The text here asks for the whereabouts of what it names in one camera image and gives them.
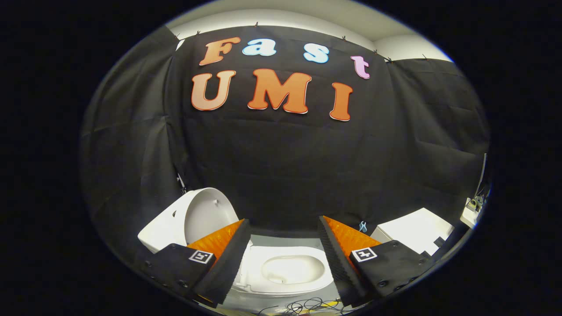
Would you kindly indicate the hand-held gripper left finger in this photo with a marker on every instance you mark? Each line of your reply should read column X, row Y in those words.
column 230, row 263

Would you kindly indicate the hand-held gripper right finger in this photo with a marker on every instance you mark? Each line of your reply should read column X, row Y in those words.
column 338, row 267

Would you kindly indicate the white toilet lid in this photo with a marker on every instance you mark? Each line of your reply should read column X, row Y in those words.
column 210, row 213

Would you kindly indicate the white toilet with tank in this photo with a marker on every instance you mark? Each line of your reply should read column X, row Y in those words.
column 285, row 267

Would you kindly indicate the small blue clip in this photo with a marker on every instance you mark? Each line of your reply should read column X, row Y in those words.
column 362, row 226

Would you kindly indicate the white drawer cabinet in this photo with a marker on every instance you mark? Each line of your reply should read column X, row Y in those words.
column 412, row 230

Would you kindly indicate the black backdrop cloth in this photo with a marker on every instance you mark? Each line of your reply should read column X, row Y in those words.
column 285, row 166

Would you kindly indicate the grey tape dispenser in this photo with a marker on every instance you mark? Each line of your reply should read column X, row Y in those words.
column 472, row 205

